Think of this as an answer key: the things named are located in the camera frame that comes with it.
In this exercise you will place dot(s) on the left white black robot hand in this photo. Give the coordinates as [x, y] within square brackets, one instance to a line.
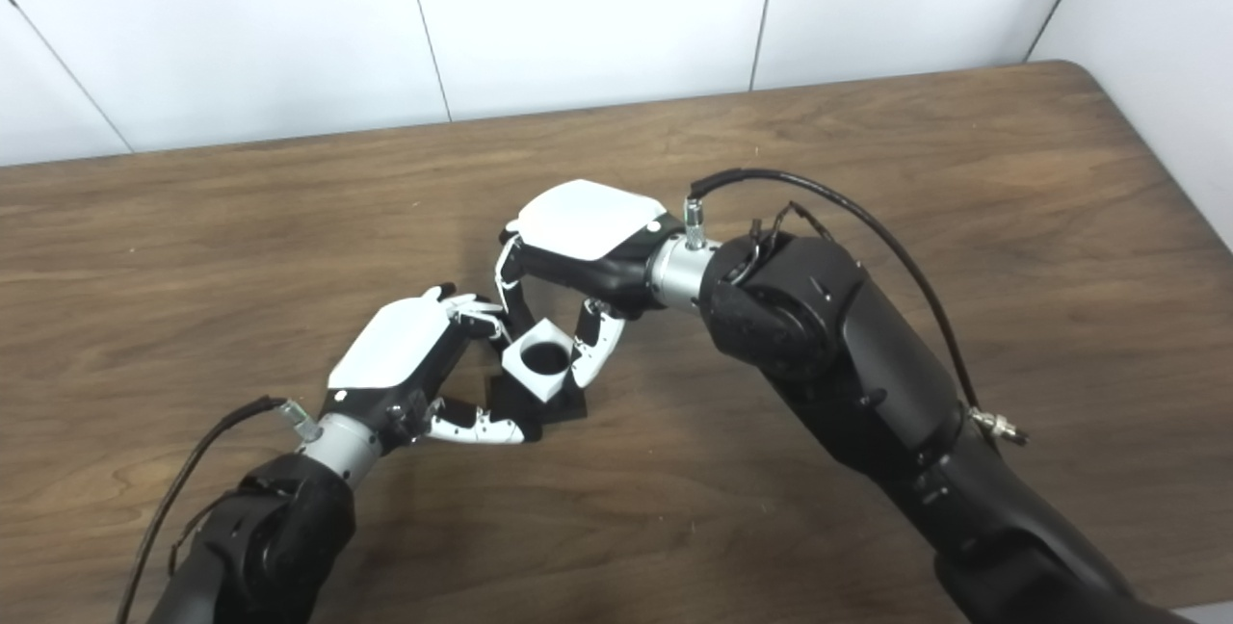
[400, 350]

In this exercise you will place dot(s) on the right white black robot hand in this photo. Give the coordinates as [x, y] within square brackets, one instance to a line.
[583, 220]

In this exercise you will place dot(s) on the black peg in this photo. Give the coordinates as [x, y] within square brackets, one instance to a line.
[511, 407]

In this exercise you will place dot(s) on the white square piece with hole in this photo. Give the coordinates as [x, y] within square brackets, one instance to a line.
[549, 385]

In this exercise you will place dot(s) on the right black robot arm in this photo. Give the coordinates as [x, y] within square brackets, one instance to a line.
[867, 364]

